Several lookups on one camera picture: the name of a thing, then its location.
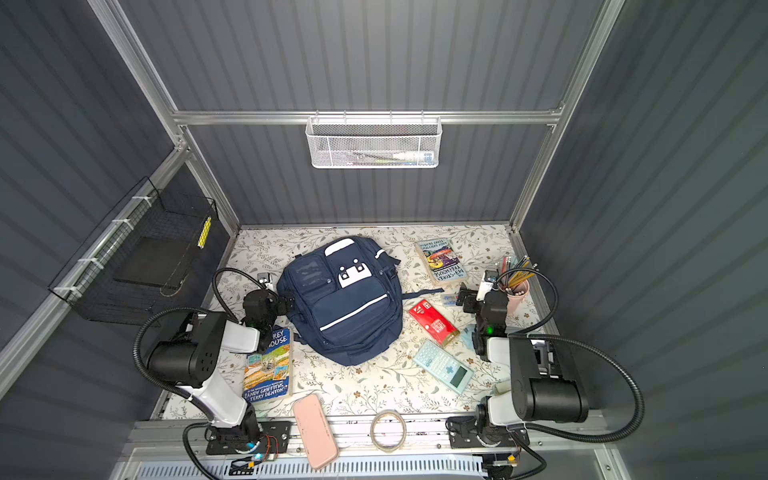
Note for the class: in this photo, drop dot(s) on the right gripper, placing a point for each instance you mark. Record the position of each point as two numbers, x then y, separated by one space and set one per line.
470 300

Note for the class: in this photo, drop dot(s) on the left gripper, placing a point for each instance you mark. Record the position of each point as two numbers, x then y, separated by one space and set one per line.
282 303

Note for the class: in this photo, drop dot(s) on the blue treehouse paperback book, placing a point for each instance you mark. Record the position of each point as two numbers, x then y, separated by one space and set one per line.
268 375

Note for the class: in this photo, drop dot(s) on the navy blue student backpack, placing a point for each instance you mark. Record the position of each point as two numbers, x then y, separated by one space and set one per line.
347 299

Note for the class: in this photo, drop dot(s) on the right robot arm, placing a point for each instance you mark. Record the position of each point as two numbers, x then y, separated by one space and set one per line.
544 383

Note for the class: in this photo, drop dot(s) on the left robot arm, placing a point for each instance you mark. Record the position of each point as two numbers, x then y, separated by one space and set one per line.
178 350

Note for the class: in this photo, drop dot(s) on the pink pencil cup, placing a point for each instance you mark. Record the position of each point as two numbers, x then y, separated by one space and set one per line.
516 295

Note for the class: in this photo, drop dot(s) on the bundle of coloured pencils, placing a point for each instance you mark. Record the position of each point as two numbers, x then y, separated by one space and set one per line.
513 272

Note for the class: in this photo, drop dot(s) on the red card box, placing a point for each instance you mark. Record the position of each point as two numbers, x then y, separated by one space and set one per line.
433 322

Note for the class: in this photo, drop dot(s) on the light blue calculator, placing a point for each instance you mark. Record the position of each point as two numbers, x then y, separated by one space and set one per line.
444 367

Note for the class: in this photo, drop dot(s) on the yellow tag on basket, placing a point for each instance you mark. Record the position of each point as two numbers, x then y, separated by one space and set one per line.
204 233

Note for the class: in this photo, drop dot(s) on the roll of clear tape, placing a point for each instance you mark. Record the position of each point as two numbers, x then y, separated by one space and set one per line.
388 431

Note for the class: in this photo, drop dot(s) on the pink pencil case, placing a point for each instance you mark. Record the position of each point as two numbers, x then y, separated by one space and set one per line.
317 438

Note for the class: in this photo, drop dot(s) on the pens in white basket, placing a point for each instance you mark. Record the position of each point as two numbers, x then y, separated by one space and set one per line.
408 158

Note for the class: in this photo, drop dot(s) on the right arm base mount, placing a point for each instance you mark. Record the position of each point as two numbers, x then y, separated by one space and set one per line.
472 432

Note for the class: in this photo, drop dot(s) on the black wire basket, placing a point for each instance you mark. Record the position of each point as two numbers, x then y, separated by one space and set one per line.
145 261

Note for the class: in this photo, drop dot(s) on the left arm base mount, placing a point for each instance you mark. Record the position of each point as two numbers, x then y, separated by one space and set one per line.
273 439

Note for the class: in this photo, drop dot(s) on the white wire mesh basket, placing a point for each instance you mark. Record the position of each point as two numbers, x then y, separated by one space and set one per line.
330 137

